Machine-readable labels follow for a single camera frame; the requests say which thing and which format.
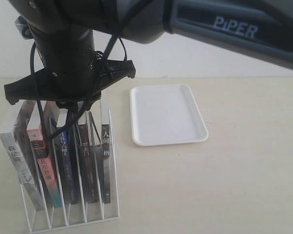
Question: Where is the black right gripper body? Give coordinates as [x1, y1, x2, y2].
[4, 26, 136, 105]

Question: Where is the dark blue moon book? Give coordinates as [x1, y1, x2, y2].
[55, 128, 78, 204]

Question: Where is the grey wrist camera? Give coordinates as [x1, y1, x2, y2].
[15, 16, 28, 39]

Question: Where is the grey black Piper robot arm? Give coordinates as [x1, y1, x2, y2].
[4, 0, 293, 106]

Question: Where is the white wire book rack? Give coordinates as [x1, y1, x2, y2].
[27, 100, 120, 234]

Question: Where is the grey marbled white book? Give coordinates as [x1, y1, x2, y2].
[0, 100, 44, 211]

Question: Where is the black grey spine book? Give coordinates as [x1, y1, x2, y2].
[100, 90, 112, 204]

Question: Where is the red pink spine book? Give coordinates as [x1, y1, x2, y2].
[26, 101, 64, 208]

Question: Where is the white plastic tray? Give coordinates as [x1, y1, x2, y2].
[129, 84, 209, 147]

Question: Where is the dark brown spine book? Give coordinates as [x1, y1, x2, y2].
[77, 112, 99, 203]

